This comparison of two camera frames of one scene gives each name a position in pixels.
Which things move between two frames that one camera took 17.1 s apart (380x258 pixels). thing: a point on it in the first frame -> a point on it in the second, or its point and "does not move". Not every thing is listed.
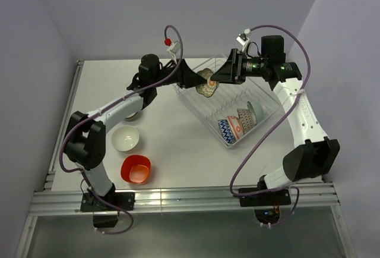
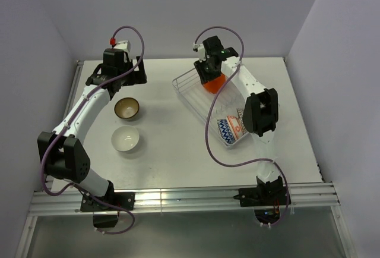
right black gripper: [231, 71] -> [204, 77]
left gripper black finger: [188, 78] -> [140, 76]
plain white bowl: [124, 138] does not move
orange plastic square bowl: [135, 169] -> [214, 85]
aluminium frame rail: [51, 203] does not move
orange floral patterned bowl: [236, 126] does not move
